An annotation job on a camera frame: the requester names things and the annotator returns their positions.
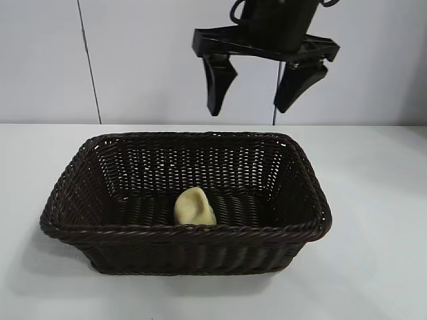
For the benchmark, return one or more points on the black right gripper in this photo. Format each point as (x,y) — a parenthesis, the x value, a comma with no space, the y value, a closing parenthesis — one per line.
(277,26)

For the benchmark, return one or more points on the pale yellow egg yolk pastry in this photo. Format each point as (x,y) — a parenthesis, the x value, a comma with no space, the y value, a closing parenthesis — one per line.
(195,208)

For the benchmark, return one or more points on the dark brown wicker basket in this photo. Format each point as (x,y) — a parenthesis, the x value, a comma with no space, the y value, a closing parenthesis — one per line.
(187,243)

